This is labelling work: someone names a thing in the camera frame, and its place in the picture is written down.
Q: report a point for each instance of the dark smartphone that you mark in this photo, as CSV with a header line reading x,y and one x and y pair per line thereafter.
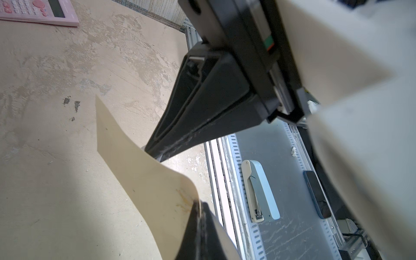
x,y
317,195

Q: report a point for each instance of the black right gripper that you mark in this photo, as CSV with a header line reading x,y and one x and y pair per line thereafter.
x,y
211,96

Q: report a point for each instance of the white stapler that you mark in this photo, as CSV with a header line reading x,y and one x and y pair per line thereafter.
x,y
261,201

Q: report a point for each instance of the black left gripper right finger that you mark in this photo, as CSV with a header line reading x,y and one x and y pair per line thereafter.
x,y
217,245

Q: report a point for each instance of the tan manila envelope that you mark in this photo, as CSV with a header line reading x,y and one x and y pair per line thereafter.
x,y
163,197

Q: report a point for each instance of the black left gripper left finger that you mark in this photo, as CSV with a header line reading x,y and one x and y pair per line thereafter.
x,y
190,248

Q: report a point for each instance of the pink calculator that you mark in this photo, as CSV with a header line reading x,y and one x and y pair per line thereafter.
x,y
57,12

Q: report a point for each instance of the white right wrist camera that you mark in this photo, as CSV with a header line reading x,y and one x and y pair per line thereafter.
x,y
360,64

